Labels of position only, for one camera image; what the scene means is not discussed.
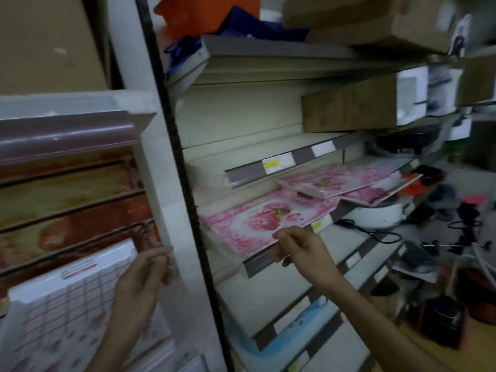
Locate person's right hand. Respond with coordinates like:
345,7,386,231
272,226,344,293

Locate person's left hand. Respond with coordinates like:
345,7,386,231
113,246,174,326

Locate large pink blossom tray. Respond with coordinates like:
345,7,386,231
201,189,342,256

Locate person's right forearm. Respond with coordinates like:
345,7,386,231
321,274,454,372

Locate poster with person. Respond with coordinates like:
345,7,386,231
449,13,472,58

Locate round white electric cooker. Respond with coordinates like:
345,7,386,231
345,197,411,230

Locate red cloth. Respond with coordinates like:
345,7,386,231
401,178,427,196

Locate black bowl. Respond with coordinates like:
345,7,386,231
412,165,446,187

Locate black and red bag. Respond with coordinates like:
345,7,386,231
410,296,468,349

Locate black pan in plastic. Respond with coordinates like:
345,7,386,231
376,127,442,156

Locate open cardboard box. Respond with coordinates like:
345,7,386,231
301,73,400,133

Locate small white styrofoam block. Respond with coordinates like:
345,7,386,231
449,118,473,141

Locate blue bag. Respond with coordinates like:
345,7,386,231
164,6,311,74

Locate brown cardboard box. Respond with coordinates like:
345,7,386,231
455,57,496,107

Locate large plain cardboard box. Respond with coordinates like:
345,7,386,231
0,0,111,96

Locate orange bag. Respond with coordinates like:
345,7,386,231
154,0,261,41

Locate black power cord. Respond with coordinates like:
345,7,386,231
334,220,402,244

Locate black cord bundle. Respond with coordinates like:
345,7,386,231
447,203,483,229

